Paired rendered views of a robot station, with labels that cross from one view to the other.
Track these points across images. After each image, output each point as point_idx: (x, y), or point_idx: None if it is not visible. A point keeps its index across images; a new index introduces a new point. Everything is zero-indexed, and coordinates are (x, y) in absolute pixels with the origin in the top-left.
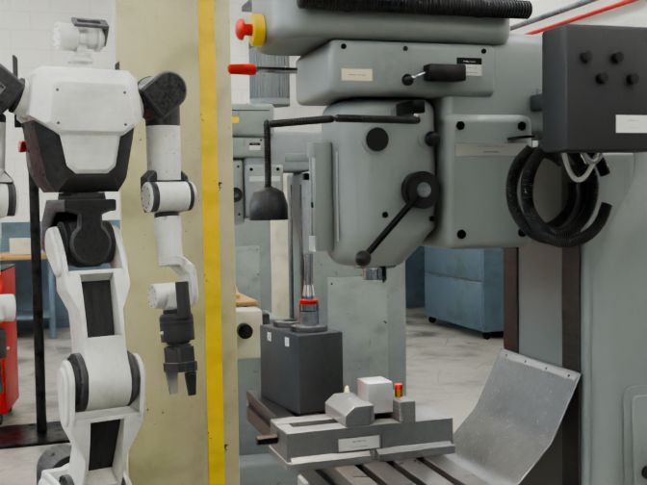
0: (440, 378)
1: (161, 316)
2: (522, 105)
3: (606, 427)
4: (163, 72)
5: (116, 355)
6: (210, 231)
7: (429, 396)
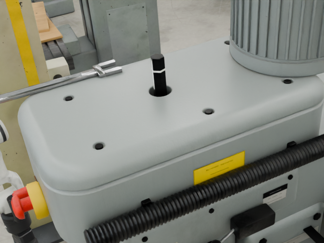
0: (172, 4)
1: (2, 216)
2: (318, 196)
3: None
4: None
5: None
6: (21, 38)
7: (168, 23)
